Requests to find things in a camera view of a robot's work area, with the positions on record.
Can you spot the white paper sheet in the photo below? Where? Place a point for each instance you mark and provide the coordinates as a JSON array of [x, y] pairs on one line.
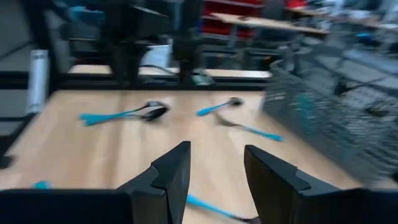
[[158, 56]]

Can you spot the black frame post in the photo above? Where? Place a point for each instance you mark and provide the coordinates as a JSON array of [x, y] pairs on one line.
[[186, 46]]

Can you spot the wooden table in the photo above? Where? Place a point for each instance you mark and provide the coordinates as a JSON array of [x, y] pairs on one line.
[[264, 22]]

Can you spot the red storage shelf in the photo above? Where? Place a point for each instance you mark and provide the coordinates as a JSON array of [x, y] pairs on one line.
[[217, 28]]

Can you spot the white cylinder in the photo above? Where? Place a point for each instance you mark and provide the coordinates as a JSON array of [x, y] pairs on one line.
[[38, 81]]

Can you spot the black table edge rail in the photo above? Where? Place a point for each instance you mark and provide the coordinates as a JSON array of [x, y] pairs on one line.
[[93, 84]]

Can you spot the grey mesh cutlery basket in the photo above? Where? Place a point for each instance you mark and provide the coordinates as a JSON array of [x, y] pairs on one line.
[[326, 130]]

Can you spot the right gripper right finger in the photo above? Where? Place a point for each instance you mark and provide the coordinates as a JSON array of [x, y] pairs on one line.
[[273, 193]]

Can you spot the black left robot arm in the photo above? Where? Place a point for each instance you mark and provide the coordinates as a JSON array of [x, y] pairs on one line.
[[124, 62]]

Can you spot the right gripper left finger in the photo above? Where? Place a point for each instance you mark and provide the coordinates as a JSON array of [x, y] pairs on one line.
[[168, 186]]

